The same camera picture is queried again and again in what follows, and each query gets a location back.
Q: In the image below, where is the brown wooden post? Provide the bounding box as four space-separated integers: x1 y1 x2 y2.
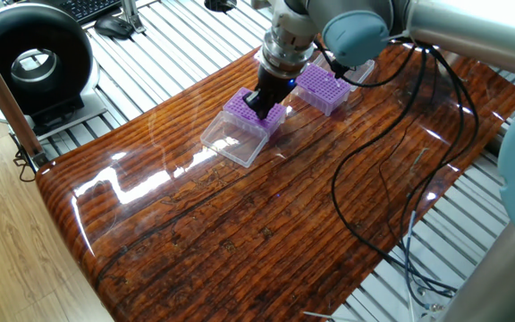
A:
0 31 44 171

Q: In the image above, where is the black computer keyboard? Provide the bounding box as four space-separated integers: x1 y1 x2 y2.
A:
59 0 124 23

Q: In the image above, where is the silver ribbed wrist flange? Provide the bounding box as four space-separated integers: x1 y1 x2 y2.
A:
259 27 319 74

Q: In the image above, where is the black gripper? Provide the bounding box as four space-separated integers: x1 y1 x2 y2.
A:
243 66 300 123

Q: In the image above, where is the black ring light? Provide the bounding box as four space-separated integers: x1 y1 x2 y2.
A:
0 4 106 137

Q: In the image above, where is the thin white rod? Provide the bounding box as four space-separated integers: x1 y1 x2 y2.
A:
302 310 334 321

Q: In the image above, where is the white wrist adapter housing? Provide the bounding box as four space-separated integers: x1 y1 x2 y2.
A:
266 0 314 32

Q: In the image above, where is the purple pipette tip holder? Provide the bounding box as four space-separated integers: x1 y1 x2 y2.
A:
295 61 376 115
201 88 287 168

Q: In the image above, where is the black cable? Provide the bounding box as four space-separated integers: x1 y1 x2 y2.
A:
332 45 473 301
392 45 482 305

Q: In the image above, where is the glossy wood grain mat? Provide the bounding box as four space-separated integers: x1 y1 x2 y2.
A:
36 0 515 322

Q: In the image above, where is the black computer mouse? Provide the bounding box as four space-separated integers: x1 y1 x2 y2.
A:
94 16 138 39

